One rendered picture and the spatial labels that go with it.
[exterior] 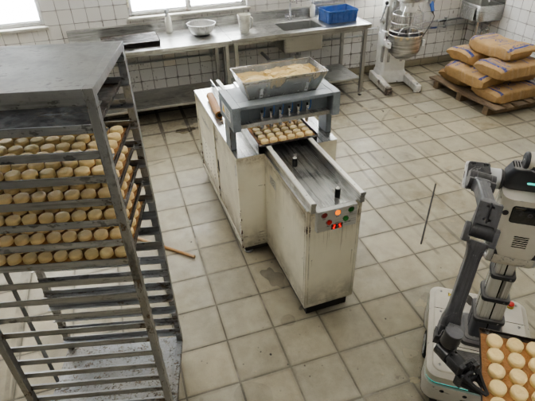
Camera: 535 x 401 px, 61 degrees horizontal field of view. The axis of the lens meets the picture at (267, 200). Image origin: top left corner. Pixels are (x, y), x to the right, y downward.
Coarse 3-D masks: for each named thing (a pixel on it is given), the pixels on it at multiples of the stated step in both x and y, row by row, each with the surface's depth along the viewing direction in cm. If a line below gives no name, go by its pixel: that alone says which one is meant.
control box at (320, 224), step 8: (320, 208) 246; (328, 208) 245; (336, 208) 246; (344, 208) 247; (320, 216) 245; (328, 216) 247; (336, 216) 249; (352, 216) 253; (320, 224) 248; (336, 224) 252; (344, 224) 254
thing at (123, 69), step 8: (120, 64) 171; (120, 72) 172; (128, 72) 174; (128, 88) 176; (128, 96) 178; (128, 112) 182; (136, 112) 184; (136, 136) 188; (144, 152) 194; (144, 176) 199; (152, 192) 205; (152, 208) 209; (152, 224) 214; (160, 232) 217; (160, 240) 219; (168, 272) 232; (168, 280) 235; (176, 312) 248; (176, 336) 259
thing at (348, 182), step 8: (312, 144) 295; (320, 152) 285; (328, 160) 276; (328, 168) 279; (336, 168) 268; (336, 176) 271; (344, 176) 261; (344, 184) 263; (352, 184) 254; (352, 192) 255; (360, 192) 247; (360, 200) 248
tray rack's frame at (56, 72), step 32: (0, 64) 149; (32, 64) 148; (64, 64) 147; (96, 64) 147; (0, 96) 129; (32, 96) 129; (64, 96) 130; (0, 352) 189; (96, 352) 256; (96, 384) 240; (128, 384) 239; (160, 384) 239
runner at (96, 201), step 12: (0, 204) 152; (12, 204) 153; (24, 204) 153; (36, 204) 153; (48, 204) 154; (60, 204) 154; (72, 204) 154; (84, 204) 155; (96, 204) 155; (108, 204) 156
